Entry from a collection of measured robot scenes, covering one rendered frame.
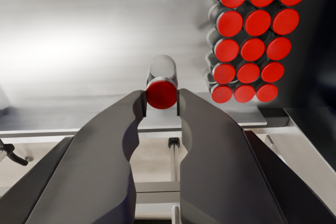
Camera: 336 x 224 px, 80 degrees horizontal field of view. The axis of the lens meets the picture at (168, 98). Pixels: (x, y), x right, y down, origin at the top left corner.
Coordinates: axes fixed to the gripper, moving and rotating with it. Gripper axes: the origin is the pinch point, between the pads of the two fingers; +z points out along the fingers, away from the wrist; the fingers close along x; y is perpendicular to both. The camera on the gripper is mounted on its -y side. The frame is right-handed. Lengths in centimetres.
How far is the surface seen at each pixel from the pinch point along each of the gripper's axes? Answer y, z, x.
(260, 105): 9.6, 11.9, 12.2
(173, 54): 1.9, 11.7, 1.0
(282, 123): 11.0, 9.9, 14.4
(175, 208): 90, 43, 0
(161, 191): 88, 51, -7
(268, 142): 17.0, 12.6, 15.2
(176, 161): 90, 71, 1
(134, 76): 4.5, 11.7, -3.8
